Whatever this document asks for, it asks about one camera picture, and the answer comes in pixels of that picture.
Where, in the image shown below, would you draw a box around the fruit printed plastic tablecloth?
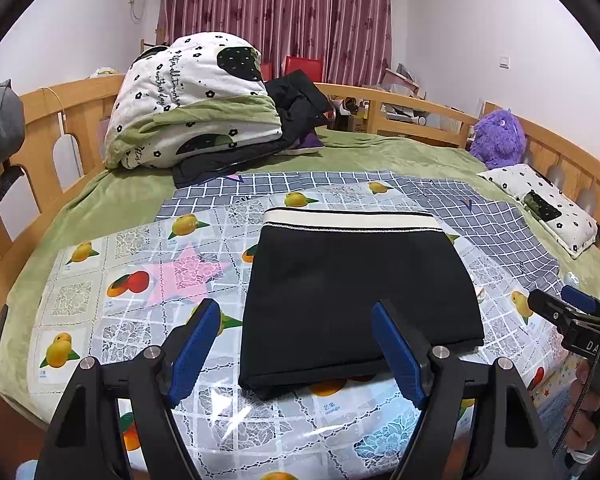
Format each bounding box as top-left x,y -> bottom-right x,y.
32,182 -> 581,480

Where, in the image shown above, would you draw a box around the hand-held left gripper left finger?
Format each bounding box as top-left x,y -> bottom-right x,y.
35,298 -> 223,480

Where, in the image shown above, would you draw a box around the white flower printed pillow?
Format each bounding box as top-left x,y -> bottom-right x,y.
477,162 -> 599,260

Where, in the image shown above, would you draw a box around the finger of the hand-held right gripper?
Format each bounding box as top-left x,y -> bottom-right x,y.
561,285 -> 600,315
527,289 -> 575,335

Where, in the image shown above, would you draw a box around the purple cloth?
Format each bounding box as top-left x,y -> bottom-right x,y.
285,130 -> 326,156

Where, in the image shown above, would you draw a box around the purple plush toy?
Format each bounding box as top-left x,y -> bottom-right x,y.
469,109 -> 527,170

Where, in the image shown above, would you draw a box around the pile of household clutter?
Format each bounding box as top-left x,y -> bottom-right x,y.
330,62 -> 473,135

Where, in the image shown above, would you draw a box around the green blanket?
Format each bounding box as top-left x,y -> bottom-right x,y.
0,127 -> 600,421

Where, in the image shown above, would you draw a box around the black jacket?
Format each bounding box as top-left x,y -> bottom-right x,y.
172,71 -> 333,188

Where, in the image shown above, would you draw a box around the white flower printed quilt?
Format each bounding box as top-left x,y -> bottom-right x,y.
104,32 -> 283,171

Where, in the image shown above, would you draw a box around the white charging cable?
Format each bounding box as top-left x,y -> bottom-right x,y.
40,86 -> 83,178

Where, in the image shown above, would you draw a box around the black pants with white waistband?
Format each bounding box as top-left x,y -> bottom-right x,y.
239,207 -> 485,401

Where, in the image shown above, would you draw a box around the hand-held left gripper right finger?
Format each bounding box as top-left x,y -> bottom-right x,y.
371,300 -> 561,480

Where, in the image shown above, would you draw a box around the dark red patterned curtain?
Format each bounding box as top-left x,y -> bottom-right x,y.
157,0 -> 393,86

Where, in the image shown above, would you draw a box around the wooden bed frame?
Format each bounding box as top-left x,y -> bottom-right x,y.
0,80 -> 600,441

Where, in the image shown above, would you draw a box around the grey checked cloth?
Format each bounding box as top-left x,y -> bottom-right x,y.
155,171 -> 561,281

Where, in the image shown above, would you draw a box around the person's right hand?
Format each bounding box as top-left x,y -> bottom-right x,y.
564,360 -> 600,461

